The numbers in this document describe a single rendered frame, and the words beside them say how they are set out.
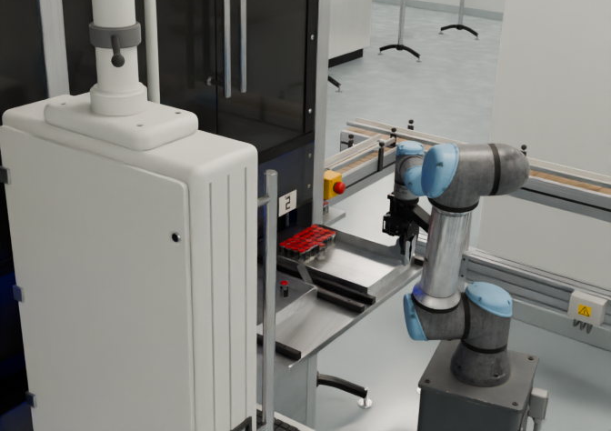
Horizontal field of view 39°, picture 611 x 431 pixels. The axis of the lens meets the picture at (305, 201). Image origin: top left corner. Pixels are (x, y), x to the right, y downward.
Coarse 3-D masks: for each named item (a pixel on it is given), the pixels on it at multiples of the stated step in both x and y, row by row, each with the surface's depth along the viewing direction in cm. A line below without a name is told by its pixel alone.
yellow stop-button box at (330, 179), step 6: (330, 174) 280; (336, 174) 280; (324, 180) 277; (330, 180) 276; (336, 180) 280; (324, 186) 278; (330, 186) 277; (324, 192) 279; (330, 192) 278; (330, 198) 279
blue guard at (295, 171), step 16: (272, 160) 249; (288, 160) 255; (304, 160) 262; (288, 176) 258; (304, 176) 264; (288, 192) 260; (304, 192) 267; (0, 288) 181; (0, 304) 182; (16, 304) 185; (0, 320) 183; (16, 320) 186; (0, 336) 184; (16, 336) 187; (0, 352) 185
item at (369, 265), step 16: (320, 224) 272; (336, 240) 270; (352, 240) 267; (368, 240) 263; (336, 256) 259; (352, 256) 259; (368, 256) 260; (384, 256) 260; (320, 272) 244; (336, 272) 250; (352, 272) 250; (368, 272) 251; (384, 272) 251; (400, 272) 250; (368, 288) 236
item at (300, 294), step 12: (276, 276) 242; (288, 276) 240; (276, 288) 240; (288, 288) 240; (300, 288) 238; (312, 288) 234; (276, 300) 234; (288, 300) 234; (300, 300) 230; (312, 300) 235; (276, 312) 222; (288, 312) 226; (276, 324) 223
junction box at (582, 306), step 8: (576, 296) 310; (584, 296) 310; (592, 296) 310; (576, 304) 311; (584, 304) 309; (592, 304) 307; (600, 304) 306; (568, 312) 314; (576, 312) 312; (584, 312) 310; (592, 312) 308; (600, 312) 306; (584, 320) 311; (592, 320) 309; (600, 320) 308
